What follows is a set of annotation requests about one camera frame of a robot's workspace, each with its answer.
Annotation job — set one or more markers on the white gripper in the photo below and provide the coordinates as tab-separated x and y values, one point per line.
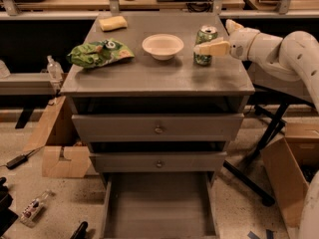
241	44

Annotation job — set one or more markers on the green soda can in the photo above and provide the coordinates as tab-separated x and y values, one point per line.
206	33

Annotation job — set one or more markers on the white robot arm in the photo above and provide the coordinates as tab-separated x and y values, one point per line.
297	56

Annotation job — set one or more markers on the grey drawer cabinet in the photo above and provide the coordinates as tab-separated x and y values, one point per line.
147	86

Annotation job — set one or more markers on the grey middle drawer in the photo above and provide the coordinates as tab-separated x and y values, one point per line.
157	161

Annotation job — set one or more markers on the grey drawer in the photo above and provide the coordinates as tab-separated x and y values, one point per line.
104	128
157	161
173	205

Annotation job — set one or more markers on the green rice chip bag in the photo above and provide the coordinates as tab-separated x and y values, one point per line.
99	53

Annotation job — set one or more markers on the grey top drawer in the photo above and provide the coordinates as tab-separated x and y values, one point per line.
104	128

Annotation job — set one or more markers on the grey bottom drawer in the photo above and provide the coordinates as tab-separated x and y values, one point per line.
173	205

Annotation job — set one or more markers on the white paper bowl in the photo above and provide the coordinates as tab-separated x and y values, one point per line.
162	46

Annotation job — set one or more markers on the black folding table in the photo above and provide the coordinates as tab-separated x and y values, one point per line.
272	99

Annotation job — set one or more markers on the yellow sponge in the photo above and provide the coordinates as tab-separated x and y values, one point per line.
113	23

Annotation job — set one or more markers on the cardboard box right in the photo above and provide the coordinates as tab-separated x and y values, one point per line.
284	159

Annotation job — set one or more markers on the clear bottle on shelf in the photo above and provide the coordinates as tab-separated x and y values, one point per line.
54	69

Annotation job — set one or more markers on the wooden cutout board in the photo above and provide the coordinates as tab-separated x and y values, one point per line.
65	161

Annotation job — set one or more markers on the black screwdriver on floor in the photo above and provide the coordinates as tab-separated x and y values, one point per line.
20	159

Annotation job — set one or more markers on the clear plastic bottle on floor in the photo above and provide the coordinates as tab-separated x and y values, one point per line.
33	210

